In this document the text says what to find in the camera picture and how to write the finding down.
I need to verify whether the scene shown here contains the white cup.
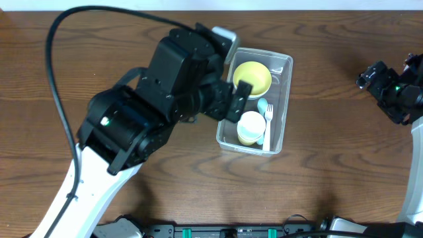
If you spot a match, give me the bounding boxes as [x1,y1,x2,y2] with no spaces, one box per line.
[237,111,266,140]

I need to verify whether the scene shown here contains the light blue plastic spoon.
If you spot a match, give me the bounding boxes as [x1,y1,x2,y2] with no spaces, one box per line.
[256,97,268,145]

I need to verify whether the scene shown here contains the white plastic fork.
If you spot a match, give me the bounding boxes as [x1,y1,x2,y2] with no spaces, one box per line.
[262,104,274,151]

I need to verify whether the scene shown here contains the yellow bowl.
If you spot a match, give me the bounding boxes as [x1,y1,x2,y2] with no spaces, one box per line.
[233,61,272,100]

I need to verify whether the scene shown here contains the yellow cup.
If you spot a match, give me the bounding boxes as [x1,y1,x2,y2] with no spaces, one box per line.
[237,134,261,146]

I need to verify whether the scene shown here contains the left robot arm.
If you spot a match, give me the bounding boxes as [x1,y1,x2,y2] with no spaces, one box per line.
[33,24,252,237]

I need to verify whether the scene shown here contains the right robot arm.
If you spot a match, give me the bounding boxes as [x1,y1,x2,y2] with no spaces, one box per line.
[315,54,422,237]

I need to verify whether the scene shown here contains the clear plastic container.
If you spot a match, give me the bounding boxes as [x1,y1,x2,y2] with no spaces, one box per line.
[216,48,293,157]

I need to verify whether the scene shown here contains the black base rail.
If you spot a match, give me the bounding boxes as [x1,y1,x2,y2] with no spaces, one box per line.
[92,214,318,238]

